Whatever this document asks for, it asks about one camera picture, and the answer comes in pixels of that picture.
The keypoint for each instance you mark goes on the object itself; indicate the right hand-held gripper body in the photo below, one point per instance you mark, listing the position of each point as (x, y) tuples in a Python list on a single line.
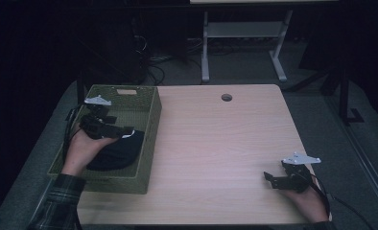
[(299, 179)]

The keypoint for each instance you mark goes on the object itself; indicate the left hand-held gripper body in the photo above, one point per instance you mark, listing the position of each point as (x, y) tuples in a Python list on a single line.
[(96, 127)]

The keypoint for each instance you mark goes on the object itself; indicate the dark navy garment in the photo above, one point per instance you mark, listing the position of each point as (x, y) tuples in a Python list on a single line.
[(120, 155)]

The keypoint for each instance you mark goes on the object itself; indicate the green woven basket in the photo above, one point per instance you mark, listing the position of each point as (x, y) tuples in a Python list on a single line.
[(139, 108)]

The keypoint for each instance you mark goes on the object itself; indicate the person's left hand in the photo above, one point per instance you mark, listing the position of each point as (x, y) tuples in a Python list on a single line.
[(81, 151)]

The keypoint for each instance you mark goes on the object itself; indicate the person's right hand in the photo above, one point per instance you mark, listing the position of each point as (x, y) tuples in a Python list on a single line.
[(313, 204)]

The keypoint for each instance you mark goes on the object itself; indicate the black metal stand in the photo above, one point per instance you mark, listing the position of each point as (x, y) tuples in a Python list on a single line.
[(344, 96)]

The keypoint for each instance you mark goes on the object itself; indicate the metal floor rail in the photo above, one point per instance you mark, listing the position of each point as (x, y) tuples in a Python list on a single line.
[(363, 159), (41, 201)]

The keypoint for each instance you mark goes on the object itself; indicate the white metal desk frame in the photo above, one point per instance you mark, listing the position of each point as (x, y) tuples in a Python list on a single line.
[(241, 29)]

